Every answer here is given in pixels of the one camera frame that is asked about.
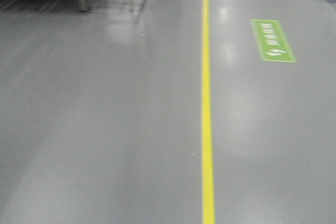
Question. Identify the green floor sign sticker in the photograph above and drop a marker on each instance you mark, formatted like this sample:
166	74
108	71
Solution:
271	41

